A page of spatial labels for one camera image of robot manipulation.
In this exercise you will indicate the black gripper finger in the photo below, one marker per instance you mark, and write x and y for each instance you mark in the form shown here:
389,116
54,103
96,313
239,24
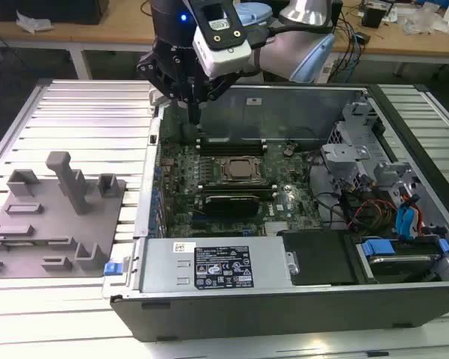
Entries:
218,88
153,71

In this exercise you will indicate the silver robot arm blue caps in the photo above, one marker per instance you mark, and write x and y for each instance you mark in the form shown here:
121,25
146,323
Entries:
284,52

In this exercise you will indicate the black RAM slot bank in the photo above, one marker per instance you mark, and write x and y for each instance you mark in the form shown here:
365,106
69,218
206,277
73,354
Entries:
231,150
239,188

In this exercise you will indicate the wooden desk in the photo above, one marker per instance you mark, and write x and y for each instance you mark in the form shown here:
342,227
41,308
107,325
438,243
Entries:
116,30

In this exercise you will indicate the CPU socket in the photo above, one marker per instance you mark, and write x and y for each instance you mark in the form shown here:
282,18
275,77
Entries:
219,170

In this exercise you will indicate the silver CPU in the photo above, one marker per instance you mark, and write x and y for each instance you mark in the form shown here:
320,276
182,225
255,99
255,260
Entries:
243,168

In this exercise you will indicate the coin battery holder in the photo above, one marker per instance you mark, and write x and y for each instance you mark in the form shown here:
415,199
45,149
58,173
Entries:
288,149

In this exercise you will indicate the white power adapter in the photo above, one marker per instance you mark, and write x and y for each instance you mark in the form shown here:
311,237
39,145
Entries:
328,72

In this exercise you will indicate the large black box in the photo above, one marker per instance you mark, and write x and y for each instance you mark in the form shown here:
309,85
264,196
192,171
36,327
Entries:
59,11

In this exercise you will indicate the black graphics card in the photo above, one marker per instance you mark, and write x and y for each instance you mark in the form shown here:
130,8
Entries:
231,205

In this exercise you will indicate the white crumpled paper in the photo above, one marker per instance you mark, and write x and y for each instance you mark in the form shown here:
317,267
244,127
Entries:
33,21

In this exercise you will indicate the green motherboard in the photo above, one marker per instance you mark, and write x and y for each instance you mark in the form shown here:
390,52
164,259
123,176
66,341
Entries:
284,202

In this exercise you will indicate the silver metal drive cage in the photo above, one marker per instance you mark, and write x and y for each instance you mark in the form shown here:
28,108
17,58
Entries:
343,153

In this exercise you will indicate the small black adapter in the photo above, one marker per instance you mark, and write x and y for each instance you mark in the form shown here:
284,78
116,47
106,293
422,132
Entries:
362,38

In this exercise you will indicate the silver chipset heatsink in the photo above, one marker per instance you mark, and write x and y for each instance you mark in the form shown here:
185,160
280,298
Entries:
280,228

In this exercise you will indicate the small black box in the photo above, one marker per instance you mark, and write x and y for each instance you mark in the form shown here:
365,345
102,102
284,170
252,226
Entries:
373,16

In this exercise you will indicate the silver power supply unit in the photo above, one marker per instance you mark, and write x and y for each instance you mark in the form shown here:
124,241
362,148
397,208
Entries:
164,269

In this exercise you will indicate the grey parts rack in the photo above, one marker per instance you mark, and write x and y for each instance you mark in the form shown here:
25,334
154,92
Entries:
41,224

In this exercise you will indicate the black plastic shroud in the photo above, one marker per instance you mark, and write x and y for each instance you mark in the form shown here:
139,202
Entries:
321,258

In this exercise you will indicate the blue case latch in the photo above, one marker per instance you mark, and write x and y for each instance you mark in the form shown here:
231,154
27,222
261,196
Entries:
112,269

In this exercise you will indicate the clear plastic bags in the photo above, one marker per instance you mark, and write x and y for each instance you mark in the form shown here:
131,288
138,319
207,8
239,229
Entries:
422,18

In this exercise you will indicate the black open PC case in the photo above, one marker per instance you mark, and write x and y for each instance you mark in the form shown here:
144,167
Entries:
284,314

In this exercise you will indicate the hard disk blue carrier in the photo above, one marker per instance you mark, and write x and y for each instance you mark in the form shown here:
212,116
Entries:
396,261

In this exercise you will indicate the white wrist camera black mount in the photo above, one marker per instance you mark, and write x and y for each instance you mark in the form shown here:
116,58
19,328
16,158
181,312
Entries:
224,60

